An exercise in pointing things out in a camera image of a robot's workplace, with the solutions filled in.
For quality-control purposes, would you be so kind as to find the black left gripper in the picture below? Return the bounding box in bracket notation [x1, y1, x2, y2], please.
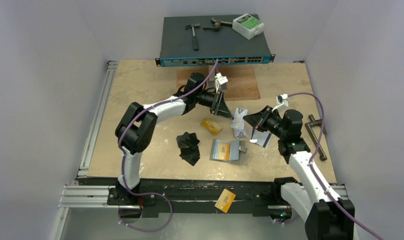
[194, 90, 233, 120]

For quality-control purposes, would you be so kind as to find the single silver credit card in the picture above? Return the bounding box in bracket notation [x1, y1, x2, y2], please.
[231, 107, 248, 130]

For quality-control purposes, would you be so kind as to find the grey card holder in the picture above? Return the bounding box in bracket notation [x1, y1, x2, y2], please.
[209, 139, 248, 164]

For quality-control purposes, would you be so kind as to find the black credit card stack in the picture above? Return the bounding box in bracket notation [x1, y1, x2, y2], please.
[176, 132, 201, 166]

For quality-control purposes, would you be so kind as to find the single orange credit card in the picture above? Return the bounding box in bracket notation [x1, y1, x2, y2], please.
[214, 189, 236, 214]

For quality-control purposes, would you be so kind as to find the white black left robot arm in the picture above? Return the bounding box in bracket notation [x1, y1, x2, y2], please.
[115, 72, 234, 205]

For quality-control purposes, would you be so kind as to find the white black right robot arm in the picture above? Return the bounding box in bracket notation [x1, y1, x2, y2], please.
[243, 106, 355, 240]

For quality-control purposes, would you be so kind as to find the silver white credit card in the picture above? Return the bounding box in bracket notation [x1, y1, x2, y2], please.
[233, 128, 248, 139]

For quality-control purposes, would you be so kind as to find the grey metal stand base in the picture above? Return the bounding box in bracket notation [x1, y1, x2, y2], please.
[207, 66, 226, 90]

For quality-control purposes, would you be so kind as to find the brown wooden board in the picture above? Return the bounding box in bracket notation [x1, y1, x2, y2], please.
[176, 66, 261, 101]

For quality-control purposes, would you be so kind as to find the small hammer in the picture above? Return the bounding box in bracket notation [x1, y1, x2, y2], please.
[184, 23, 200, 51]

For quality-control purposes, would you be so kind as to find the dark metal clamp tool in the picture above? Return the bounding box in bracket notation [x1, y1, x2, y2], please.
[202, 17, 233, 32]

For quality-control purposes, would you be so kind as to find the white green plastic box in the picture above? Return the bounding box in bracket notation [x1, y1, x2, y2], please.
[232, 13, 265, 40]

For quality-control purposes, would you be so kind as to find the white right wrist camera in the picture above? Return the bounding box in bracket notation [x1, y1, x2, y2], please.
[272, 93, 289, 112]

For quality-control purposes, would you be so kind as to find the metal crank handle tool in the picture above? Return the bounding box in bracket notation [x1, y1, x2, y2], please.
[305, 114, 328, 161]

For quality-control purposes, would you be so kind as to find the blue network switch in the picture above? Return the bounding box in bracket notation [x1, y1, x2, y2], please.
[155, 15, 276, 67]

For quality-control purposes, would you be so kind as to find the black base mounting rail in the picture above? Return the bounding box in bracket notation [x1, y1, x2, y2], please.
[75, 177, 304, 220]

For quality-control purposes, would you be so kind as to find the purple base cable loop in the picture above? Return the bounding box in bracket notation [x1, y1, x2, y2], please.
[117, 193, 174, 233]

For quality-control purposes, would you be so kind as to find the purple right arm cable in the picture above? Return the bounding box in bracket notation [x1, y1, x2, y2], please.
[286, 92, 385, 240]

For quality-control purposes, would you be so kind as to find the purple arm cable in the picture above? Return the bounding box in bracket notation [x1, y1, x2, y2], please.
[117, 58, 220, 198]
[286, 92, 385, 240]

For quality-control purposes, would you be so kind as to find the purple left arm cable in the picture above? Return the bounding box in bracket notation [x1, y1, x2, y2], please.
[117, 58, 220, 198]

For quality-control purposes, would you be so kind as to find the aluminium frame rail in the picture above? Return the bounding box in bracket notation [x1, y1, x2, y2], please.
[49, 60, 119, 240]

